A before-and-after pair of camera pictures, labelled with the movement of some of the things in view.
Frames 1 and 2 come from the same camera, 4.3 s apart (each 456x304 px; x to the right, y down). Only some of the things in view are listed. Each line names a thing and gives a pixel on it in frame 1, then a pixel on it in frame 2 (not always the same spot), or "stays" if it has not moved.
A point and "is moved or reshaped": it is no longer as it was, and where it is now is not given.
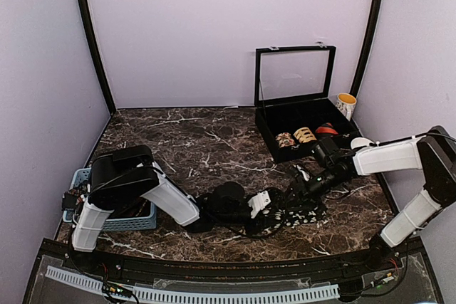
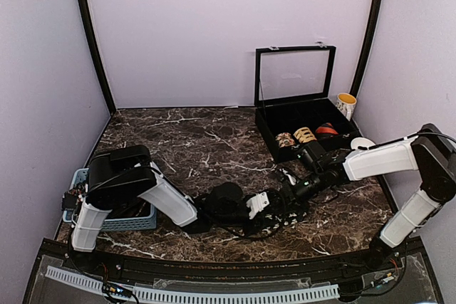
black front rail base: (394, 270) stays
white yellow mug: (345, 102) stays
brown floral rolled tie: (285, 139) stays
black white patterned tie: (273, 218) is moved or reshaped
